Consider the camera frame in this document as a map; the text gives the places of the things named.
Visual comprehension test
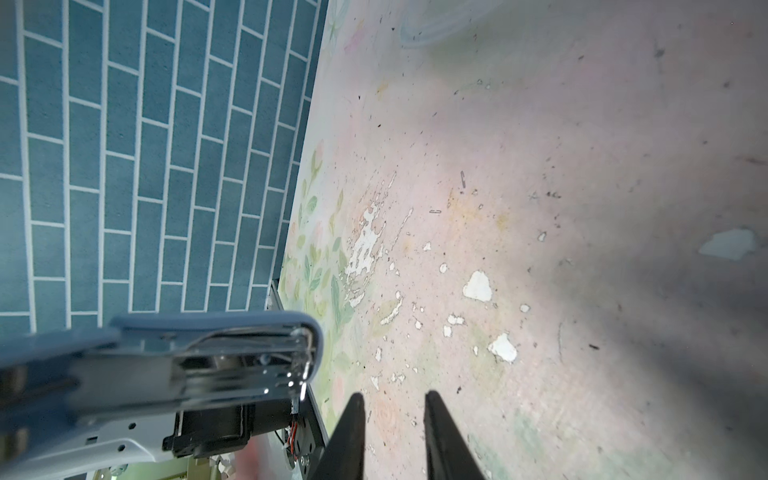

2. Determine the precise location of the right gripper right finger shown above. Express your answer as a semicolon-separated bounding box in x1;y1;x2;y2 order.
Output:
424;390;485;480

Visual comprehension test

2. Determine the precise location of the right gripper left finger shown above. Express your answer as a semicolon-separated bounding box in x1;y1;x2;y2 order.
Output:
309;392;366;480

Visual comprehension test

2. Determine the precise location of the blue mini stapler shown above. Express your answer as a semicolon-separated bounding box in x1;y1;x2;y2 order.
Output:
1;311;324;468

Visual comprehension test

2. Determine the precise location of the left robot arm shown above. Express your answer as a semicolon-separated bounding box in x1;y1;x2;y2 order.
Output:
1;396;328;479

